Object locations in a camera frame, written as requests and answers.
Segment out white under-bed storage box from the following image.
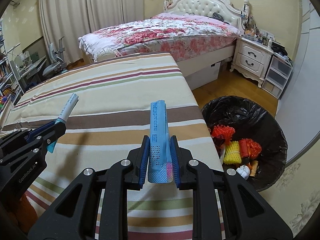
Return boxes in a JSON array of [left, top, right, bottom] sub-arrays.
[[185, 62, 221, 90]]

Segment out black bagged trash bin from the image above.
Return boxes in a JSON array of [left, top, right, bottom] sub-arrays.
[[201, 96, 288, 192]]

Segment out bookshelf with books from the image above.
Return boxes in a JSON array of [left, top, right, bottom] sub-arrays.
[[1, 18, 23, 113]]

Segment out white plastic drawer unit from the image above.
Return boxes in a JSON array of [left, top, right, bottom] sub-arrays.
[[262, 53, 293, 99]]

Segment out striped bedsheet mattress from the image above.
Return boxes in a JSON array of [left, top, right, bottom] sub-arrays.
[[1, 53, 222, 239]]

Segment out floral pink quilt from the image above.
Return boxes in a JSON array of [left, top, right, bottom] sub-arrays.
[[78, 13, 241, 62]]

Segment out yellow foam fruit net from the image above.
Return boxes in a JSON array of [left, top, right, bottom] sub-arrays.
[[223, 141, 242, 165]]

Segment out red mesh fruit net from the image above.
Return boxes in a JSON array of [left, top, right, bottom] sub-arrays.
[[210, 125, 235, 146]]

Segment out clutter of bottles on nightstand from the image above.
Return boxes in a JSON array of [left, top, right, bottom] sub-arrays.
[[241, 0, 293, 66]]

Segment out blue foil snack wrapper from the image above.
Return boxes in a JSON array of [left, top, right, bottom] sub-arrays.
[[148, 100, 173, 184]]

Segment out white two-drawer nightstand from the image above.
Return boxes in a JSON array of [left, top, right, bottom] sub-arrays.
[[229, 36, 274, 88]]

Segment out grey study desk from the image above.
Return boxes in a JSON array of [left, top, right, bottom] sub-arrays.
[[10, 55, 47, 92]]

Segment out grey desk chair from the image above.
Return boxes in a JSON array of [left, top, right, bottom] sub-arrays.
[[42, 36, 67, 78]]

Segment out teal white tube box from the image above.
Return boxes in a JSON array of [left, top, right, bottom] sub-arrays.
[[47, 93, 79, 154]]

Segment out beige pleated curtain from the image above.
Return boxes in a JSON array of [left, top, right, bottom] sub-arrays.
[[39, 0, 144, 63]]

